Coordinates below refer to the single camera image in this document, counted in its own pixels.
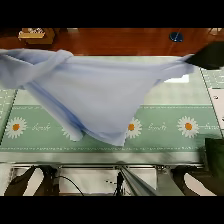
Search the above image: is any black cable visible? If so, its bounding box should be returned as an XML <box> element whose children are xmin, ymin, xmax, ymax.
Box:
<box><xmin>57</xmin><ymin>175</ymin><xmax>85</xmax><ymax>197</ymax></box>

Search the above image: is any blue round object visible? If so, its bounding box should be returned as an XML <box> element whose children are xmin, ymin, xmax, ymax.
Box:
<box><xmin>168</xmin><ymin>31</ymin><xmax>184</xmax><ymax>43</ymax></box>

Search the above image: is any light blue shirt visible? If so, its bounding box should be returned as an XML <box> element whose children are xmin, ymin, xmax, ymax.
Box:
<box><xmin>0</xmin><ymin>48</ymin><xmax>196</xmax><ymax>148</ymax></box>

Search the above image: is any silver frame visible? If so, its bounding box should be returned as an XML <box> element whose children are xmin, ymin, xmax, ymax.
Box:
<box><xmin>0</xmin><ymin>161</ymin><xmax>224</xmax><ymax>197</ymax></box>

